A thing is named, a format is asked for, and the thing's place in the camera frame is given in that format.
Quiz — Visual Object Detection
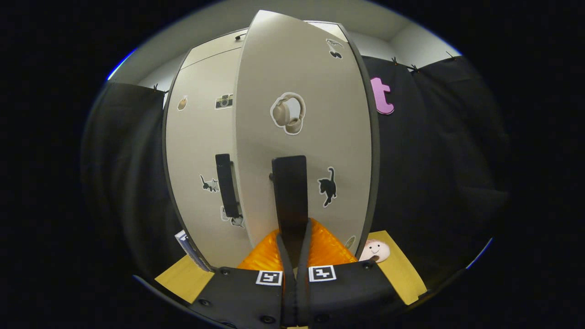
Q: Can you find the pink smiling face toy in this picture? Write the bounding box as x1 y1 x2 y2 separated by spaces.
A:
360 239 391 264

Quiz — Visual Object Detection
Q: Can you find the black backdrop cloth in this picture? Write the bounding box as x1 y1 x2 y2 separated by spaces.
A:
361 55 510 293
82 82 202 279

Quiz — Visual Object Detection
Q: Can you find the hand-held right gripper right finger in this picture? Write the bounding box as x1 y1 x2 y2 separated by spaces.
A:
297 218 407 328

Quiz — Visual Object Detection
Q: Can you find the black door handle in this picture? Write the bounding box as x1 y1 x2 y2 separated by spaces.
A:
271 155 309 270
215 154 241 219

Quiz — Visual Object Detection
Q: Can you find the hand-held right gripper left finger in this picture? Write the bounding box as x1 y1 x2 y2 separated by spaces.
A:
190 224 298 327

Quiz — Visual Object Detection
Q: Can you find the camera sticker cabinet door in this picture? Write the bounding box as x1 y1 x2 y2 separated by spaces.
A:
165 47 253 270

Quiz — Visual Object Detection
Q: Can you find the headphone sticker cabinet door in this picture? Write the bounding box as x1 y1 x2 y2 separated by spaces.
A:
234 10 374 270

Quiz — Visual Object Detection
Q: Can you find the beige double-door shoe cabinet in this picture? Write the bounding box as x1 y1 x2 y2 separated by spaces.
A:
161 21 381 272

